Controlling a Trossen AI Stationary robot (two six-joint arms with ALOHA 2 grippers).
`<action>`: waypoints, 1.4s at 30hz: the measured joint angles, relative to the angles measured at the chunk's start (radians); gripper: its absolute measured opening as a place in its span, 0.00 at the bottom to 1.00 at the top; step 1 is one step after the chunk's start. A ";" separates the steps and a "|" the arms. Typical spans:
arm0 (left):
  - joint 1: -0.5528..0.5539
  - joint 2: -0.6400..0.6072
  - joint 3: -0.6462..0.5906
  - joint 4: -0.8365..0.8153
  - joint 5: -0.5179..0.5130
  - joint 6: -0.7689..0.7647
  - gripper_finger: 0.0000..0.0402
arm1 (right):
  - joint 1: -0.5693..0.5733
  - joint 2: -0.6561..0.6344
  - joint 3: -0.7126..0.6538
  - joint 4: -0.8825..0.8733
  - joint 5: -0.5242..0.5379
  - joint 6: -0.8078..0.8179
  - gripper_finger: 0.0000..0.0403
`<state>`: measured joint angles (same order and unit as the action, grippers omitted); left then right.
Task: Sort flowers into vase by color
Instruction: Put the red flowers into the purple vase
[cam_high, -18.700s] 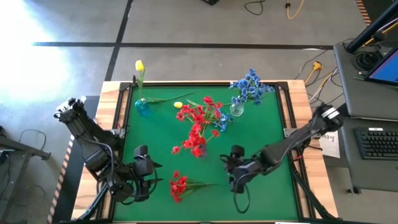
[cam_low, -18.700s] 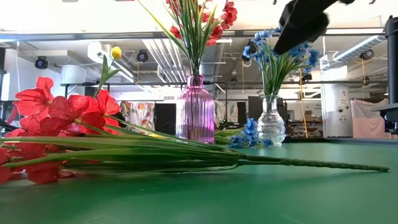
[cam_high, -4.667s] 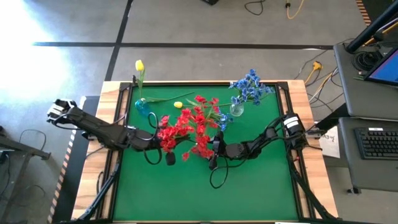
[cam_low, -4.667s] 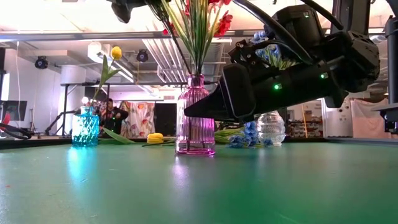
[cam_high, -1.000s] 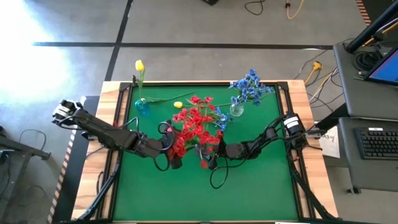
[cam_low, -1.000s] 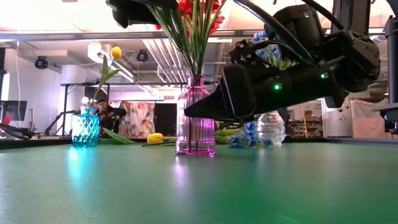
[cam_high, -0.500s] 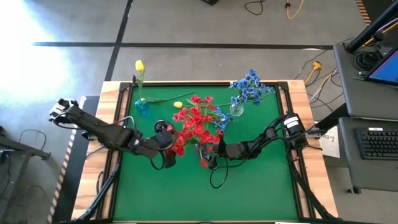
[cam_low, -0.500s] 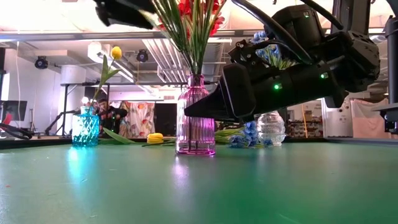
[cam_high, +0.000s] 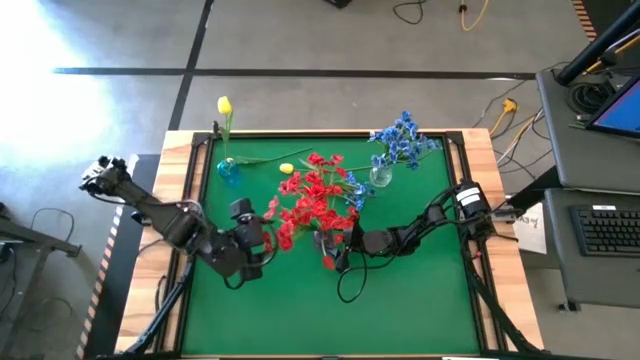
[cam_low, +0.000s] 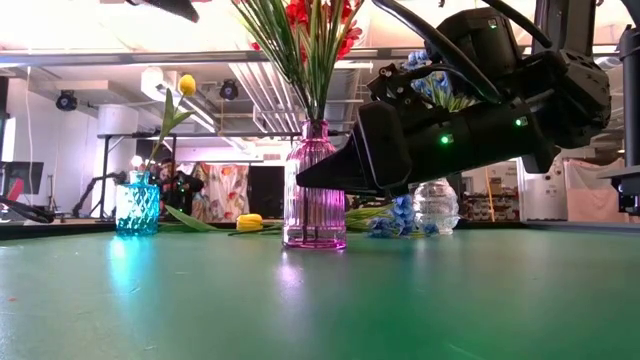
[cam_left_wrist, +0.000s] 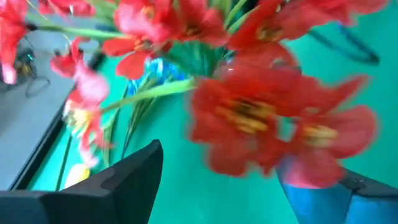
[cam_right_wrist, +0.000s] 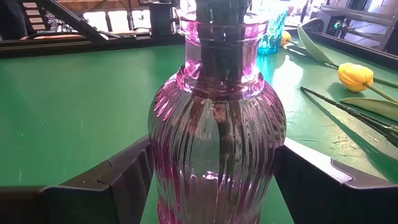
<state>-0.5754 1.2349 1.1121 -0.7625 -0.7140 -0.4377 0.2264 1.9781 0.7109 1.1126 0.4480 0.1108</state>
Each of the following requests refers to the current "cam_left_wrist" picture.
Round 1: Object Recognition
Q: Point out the yellow artificial tulip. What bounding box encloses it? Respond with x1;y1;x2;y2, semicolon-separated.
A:
63;162;92;189

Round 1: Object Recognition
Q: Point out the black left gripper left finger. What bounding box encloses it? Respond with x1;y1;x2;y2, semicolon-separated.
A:
0;139;165;224

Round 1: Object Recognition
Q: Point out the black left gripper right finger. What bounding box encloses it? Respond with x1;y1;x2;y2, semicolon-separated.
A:
275;164;398;224

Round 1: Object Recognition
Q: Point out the red artificial flower bunch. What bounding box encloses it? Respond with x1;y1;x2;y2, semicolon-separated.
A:
0;0;111;167
101;0;389;80
188;60;379;190

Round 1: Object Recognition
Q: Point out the red artificial flower bouquet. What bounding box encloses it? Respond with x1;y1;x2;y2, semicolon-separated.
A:
26;18;398;224

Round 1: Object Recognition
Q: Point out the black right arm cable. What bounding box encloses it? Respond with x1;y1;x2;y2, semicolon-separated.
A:
307;24;381;65

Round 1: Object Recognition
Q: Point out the blue artificial flower bunch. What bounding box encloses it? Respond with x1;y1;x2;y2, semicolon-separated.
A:
102;57;189;167

